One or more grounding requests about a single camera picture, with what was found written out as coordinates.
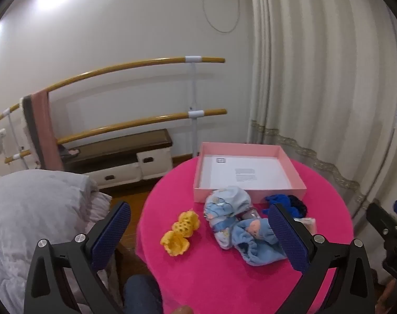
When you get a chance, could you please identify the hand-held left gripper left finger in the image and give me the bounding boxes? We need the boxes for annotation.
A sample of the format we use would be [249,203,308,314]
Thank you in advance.
[23,201,132,314]

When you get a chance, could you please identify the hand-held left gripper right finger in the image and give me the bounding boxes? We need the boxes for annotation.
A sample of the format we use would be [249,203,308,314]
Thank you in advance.
[267,203,376,314]

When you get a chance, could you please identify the navy knitted piece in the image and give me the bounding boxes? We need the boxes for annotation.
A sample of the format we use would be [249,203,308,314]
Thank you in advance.
[287,194,305,218]

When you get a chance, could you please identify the blue fleece baby hat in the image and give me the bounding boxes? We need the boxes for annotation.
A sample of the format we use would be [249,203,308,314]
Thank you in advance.
[233,217,289,266]

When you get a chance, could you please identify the royal blue knitted piece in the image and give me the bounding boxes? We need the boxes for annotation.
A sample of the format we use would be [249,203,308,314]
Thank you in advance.
[264,194,292,215]

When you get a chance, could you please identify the light blue printed baby cloth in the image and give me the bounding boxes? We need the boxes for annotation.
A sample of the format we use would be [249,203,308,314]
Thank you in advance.
[203,186,261,249]

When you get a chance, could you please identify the yellow crochet baby shoes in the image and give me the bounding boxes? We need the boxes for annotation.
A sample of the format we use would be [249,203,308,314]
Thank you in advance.
[160,210,201,256]

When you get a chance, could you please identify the pink cardboard box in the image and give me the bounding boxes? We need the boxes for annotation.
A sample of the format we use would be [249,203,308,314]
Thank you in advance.
[194,142,308,205]

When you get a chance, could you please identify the person's leg in jeans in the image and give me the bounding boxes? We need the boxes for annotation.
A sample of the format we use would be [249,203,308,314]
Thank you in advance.
[123,275,164,314]

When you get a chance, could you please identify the white paper sheet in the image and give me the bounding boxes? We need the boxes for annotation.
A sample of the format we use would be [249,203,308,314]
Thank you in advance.
[198,156,292,190]

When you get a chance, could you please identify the white duvet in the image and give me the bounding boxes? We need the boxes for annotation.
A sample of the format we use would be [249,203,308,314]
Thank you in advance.
[0,169,120,314]

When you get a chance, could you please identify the round pink table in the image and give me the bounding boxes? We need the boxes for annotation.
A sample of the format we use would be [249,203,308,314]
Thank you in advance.
[136,157,354,314]

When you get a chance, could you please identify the white bench with dark top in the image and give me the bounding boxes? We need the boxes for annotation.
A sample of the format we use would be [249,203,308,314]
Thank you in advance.
[56,128,173,190]

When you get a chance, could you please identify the pink and grey towel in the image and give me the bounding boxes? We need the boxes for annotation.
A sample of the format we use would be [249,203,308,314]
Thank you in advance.
[20,90,65,171]

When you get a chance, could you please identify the cream curtain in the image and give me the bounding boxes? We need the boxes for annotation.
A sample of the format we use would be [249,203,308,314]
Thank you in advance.
[246,0,397,233]

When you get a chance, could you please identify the white barre stand post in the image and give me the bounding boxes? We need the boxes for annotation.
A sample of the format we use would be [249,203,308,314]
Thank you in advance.
[184,55,206,158]
[2,106,30,159]

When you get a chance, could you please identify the long wooden barre rail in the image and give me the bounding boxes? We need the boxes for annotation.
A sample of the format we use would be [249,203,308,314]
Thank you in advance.
[0,57,226,123]

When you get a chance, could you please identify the white wall cable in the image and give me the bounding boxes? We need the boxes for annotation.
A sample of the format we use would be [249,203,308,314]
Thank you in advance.
[198,0,241,34]

